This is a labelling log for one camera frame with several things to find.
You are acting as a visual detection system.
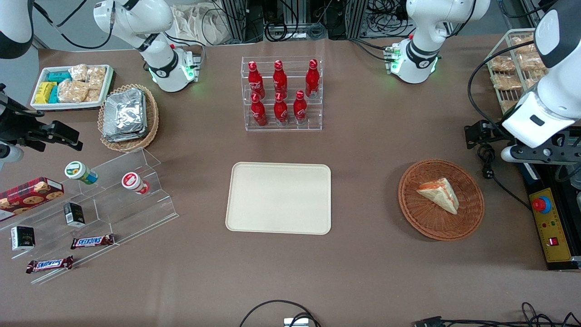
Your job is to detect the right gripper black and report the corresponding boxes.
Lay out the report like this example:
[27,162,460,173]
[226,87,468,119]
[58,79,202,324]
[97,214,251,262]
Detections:
[0,104,84,153]

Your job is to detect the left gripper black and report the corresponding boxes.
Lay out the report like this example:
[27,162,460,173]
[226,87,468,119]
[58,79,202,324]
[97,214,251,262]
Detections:
[464,120,581,150]

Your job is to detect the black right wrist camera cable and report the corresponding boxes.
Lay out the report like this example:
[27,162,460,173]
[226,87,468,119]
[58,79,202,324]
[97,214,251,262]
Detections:
[0,84,44,119]

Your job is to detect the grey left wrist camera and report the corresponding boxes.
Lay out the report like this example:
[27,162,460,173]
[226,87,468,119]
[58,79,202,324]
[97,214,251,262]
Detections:
[501,144,581,165]

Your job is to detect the black control box yellow panel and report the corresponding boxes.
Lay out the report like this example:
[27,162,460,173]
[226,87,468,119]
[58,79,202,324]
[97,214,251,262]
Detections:
[517,161,581,272]

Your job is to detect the Snickers chocolate bar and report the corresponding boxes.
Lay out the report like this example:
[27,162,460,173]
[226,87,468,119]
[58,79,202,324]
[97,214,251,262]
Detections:
[26,256,74,274]
[70,234,115,250]

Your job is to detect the red cola bottle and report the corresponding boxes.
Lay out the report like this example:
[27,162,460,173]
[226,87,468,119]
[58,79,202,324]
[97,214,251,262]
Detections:
[273,59,288,97]
[247,61,265,98]
[305,59,320,98]
[293,90,308,124]
[251,93,268,127]
[274,92,289,125]

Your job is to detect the white wire rack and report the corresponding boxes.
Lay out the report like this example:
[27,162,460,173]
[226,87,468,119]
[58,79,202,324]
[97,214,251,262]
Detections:
[484,28,552,117]

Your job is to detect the yellow snack pack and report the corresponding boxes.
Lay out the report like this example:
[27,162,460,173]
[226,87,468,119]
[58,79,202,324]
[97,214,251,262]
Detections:
[35,82,57,104]

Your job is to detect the black power cable with plug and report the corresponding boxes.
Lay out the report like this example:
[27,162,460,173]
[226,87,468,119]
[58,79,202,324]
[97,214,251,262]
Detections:
[477,143,532,212]

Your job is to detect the clear acrylic step display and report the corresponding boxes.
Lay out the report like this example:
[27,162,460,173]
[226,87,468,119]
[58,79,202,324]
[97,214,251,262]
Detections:
[0,148,179,285]

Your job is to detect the black left wrist camera cable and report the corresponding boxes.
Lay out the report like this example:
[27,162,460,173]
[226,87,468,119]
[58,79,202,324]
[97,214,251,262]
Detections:
[468,57,545,137]

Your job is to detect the clear acrylic bottle rack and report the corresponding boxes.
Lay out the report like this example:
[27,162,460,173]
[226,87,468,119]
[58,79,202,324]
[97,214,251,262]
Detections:
[241,56,324,132]

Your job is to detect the beige plastic tray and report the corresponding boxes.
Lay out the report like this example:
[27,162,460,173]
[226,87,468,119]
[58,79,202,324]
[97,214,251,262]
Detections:
[226,162,332,235]

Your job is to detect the small black and white carton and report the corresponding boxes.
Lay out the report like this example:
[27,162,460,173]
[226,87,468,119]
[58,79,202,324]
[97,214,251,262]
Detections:
[10,225,36,252]

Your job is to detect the white rectangular snack tray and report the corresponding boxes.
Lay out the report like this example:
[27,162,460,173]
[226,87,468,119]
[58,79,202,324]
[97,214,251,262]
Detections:
[30,64,114,111]

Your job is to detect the black looped cable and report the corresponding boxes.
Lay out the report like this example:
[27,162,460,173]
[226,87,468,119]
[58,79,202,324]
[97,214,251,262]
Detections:
[239,300,321,327]

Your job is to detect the silver foil packets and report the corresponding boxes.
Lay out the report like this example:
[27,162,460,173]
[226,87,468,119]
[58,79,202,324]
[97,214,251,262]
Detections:
[102,89,148,143]

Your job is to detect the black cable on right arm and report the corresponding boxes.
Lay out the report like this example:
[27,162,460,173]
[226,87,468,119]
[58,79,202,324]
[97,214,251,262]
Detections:
[34,0,114,50]

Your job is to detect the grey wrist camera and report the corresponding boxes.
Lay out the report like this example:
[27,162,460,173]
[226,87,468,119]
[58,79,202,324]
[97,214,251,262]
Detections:
[0,143,24,171]
[501,144,581,165]

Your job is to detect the triangular sandwich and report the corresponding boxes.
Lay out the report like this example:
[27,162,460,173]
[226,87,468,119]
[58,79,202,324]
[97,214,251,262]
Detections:
[417,177,460,215]

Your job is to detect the light tan wicker basket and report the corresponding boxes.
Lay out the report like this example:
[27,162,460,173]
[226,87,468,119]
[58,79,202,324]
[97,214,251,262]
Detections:
[98,84,159,153]

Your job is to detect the brown wicker basket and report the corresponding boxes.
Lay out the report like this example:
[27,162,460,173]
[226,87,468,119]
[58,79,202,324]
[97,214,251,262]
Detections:
[398,159,485,241]

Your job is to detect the red tartan cookie box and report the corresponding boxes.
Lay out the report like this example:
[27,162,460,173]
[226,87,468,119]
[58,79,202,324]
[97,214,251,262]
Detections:
[0,177,64,222]

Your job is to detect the green lid white cup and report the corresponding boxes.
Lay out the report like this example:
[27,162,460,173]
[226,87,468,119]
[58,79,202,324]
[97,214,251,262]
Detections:
[64,161,98,185]

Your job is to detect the beige cloth bag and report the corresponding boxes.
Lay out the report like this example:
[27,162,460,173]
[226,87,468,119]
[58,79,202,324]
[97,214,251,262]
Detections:
[172,4,232,46]

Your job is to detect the red lid white cup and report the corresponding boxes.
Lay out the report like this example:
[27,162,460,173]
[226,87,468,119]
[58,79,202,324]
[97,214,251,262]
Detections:
[121,172,150,195]

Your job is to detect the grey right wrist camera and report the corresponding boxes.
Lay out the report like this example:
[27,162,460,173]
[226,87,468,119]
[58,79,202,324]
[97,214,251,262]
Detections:
[0,143,24,171]

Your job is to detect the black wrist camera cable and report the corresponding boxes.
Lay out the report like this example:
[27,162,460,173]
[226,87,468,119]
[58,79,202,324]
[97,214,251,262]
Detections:
[0,84,44,119]
[468,57,545,137]

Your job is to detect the black cable bundle with connector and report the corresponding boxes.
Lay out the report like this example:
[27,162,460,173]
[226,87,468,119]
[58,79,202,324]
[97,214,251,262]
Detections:
[413,302,581,327]

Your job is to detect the metal equipment rack with cables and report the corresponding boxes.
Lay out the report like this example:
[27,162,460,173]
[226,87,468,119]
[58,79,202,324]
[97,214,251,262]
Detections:
[220,0,409,42]

